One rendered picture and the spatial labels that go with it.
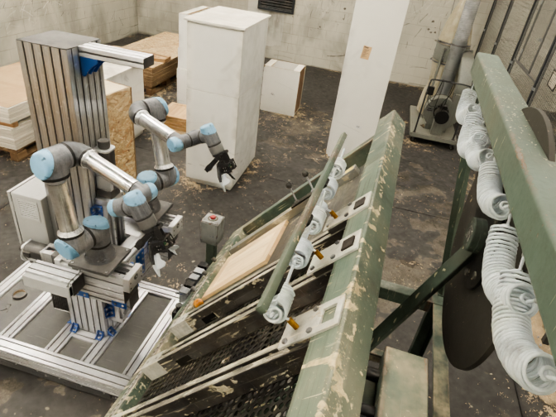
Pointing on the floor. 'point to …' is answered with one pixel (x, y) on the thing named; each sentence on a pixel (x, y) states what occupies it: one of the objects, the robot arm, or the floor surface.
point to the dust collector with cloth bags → (443, 86)
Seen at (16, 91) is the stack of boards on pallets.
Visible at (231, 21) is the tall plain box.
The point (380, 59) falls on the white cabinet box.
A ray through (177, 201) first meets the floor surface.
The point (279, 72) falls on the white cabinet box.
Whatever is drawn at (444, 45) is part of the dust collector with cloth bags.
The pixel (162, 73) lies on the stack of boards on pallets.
